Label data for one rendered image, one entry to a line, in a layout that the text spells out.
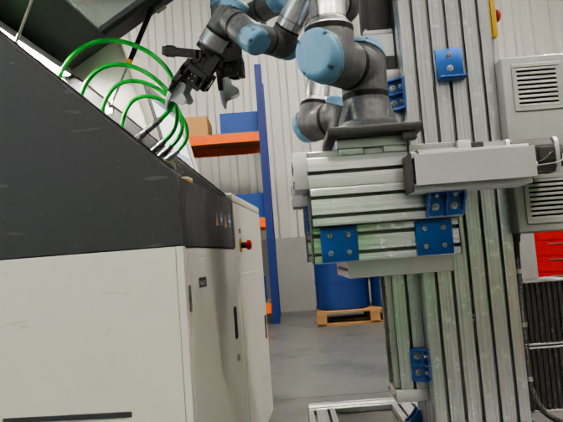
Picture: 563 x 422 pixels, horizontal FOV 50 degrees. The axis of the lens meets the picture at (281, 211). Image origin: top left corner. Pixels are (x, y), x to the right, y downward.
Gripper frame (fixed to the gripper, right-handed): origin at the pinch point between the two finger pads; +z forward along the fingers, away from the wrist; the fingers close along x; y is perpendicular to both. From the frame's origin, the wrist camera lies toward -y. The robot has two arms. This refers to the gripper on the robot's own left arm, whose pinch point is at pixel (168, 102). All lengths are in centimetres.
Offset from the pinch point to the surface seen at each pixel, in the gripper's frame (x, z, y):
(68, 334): -51, 43, 29
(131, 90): 31.3, 14.5, -27.2
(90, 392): -53, 49, 41
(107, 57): 33, 10, -42
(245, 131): 516, 125, -116
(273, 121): 640, 122, -122
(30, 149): -42.8, 16.7, -5.3
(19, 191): -46, 25, -1
